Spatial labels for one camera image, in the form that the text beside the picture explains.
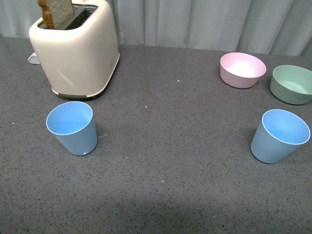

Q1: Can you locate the cream white toaster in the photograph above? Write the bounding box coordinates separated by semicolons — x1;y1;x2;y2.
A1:
29;0;120;98

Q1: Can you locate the slice of toast bread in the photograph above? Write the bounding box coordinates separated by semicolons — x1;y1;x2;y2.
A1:
37;0;74;29

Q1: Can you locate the green bowl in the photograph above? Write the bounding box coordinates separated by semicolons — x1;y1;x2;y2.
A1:
270;65;312;105

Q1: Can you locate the pink bowl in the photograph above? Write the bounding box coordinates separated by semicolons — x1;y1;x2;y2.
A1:
220;52;266;89

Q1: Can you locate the grey curtain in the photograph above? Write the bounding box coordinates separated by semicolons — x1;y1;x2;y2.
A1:
0;0;312;57

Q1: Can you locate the toaster lever knob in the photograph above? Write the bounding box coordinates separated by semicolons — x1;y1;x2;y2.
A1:
28;52;40;65

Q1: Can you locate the blue cup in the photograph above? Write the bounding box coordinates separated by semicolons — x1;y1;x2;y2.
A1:
250;109;311;164
46;101;98;156

